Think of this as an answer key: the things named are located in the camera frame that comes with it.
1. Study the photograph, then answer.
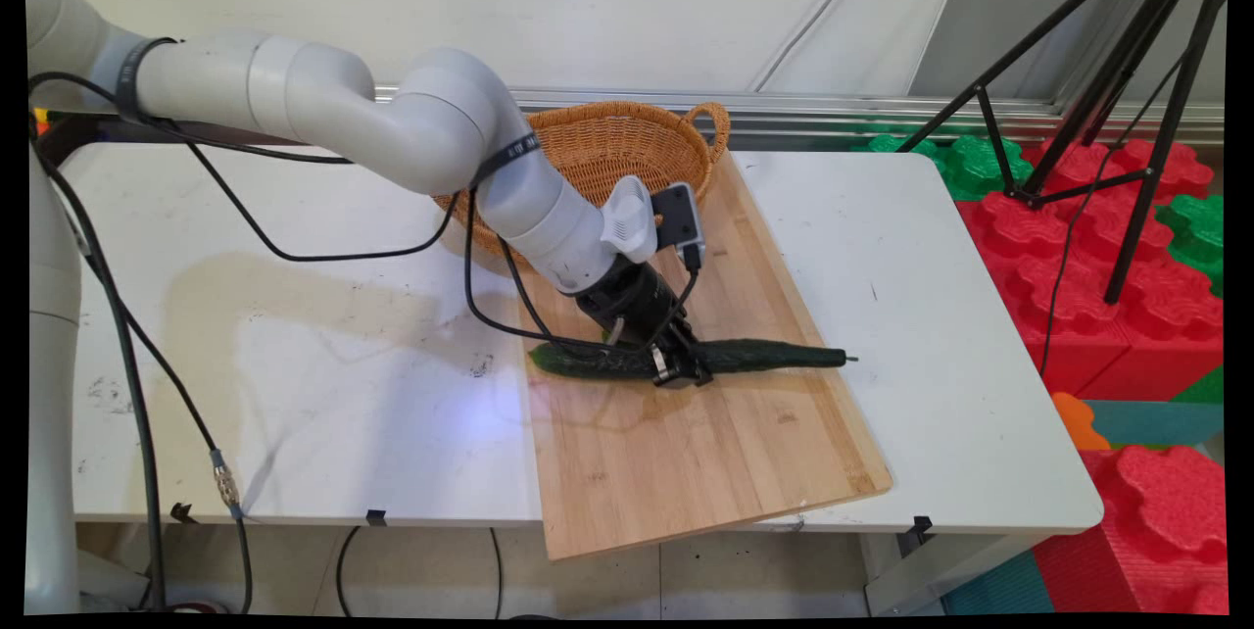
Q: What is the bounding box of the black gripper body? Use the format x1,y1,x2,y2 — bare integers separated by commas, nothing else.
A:
576,257,693,350

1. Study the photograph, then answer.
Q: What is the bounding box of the dark green cucumber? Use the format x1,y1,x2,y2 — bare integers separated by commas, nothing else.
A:
529,338,859,381

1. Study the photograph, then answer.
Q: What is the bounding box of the light wooden cutting board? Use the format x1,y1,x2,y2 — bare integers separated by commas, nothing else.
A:
519,154,892,561

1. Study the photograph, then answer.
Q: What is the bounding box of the woven wicker basket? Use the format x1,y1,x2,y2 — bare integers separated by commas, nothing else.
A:
431,100,731,263

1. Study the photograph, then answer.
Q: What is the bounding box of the grey metal table leg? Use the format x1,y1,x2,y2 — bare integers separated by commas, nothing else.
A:
862,531,1020,616

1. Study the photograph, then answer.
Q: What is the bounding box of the green foam block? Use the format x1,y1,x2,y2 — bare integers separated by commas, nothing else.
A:
850,133,1036,203
1156,194,1226,297

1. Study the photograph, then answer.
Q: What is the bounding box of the orange foam piece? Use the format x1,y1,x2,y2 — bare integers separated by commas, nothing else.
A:
1052,392,1113,452

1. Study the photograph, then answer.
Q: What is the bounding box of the large red foam block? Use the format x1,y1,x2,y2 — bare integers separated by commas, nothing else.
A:
955,139,1226,400

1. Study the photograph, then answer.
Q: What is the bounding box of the teal foam mat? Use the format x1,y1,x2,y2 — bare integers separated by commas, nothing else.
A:
1083,400,1226,450

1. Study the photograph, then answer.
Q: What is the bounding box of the black tripod stand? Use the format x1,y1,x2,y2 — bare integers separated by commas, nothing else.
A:
896,0,1230,305

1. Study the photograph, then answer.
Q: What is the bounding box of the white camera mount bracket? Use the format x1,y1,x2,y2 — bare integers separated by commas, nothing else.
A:
600,175,657,265

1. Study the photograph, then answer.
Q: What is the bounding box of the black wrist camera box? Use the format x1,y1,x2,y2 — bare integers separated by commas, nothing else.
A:
651,182,707,254

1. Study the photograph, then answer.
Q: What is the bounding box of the black velcro strap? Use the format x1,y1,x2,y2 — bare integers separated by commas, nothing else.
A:
116,37,179,122
470,132,541,190

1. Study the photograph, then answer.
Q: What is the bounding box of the aluminium wall rail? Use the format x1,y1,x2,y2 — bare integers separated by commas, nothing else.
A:
372,85,1226,145

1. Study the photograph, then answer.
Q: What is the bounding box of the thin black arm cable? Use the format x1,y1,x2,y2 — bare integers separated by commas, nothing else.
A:
29,71,704,356

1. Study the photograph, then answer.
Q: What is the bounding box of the thin black tripod cable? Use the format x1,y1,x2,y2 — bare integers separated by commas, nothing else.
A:
1038,56,1186,377

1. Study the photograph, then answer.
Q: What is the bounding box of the cable with metal connector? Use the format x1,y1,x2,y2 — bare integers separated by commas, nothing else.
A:
93,257,254,613

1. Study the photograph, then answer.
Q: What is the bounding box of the thick black base cable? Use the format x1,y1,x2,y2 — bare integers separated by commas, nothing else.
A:
34,139,168,612

